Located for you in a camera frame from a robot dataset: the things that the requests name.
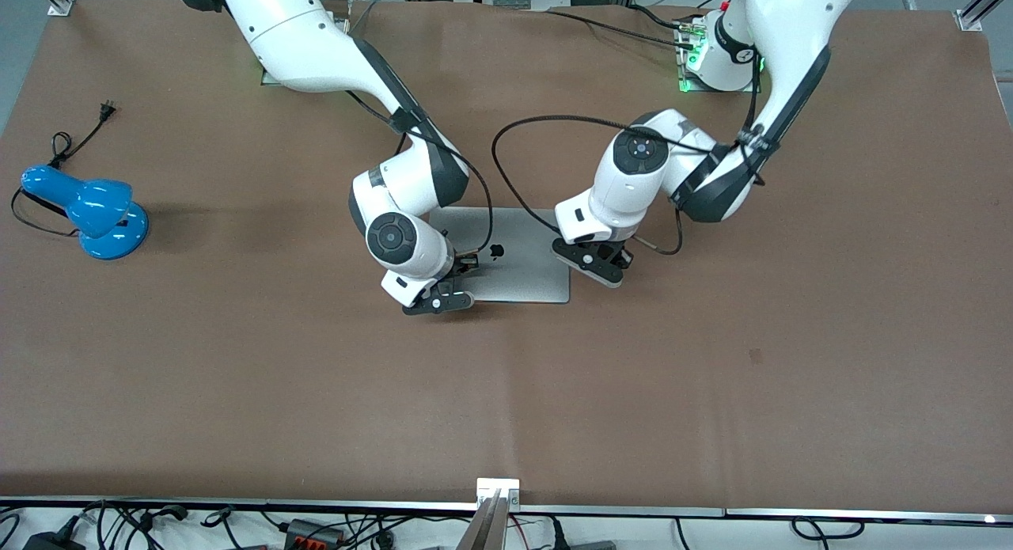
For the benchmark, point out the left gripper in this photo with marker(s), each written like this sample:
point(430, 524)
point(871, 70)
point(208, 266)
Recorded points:
point(624, 255)

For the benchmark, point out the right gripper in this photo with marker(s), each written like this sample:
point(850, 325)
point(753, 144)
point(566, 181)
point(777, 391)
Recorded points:
point(464, 264)

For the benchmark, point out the silver grey laptop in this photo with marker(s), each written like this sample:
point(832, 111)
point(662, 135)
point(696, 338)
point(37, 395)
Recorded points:
point(522, 273)

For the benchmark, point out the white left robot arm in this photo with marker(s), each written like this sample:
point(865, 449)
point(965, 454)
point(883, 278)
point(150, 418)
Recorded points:
point(791, 28)

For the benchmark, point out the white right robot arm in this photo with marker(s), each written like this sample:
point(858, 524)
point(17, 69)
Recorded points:
point(301, 43)

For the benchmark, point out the brown table cover mat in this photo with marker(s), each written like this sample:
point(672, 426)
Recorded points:
point(316, 392)

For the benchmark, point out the metal table edge strip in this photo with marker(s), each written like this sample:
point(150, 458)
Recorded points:
point(712, 511)

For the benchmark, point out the black orange power adapter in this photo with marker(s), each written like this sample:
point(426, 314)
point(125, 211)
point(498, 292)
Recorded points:
point(313, 532)

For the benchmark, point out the blue desk lamp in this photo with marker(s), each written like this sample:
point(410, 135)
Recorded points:
point(99, 214)

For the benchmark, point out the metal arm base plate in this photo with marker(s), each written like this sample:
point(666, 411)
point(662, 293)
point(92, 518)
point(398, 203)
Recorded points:
point(681, 83)
point(267, 77)

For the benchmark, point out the white mounting bracket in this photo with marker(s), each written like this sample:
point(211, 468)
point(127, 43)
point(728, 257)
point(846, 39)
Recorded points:
point(487, 485)

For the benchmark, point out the aluminium camera mount profile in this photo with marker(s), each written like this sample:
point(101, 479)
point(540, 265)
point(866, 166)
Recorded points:
point(487, 530)

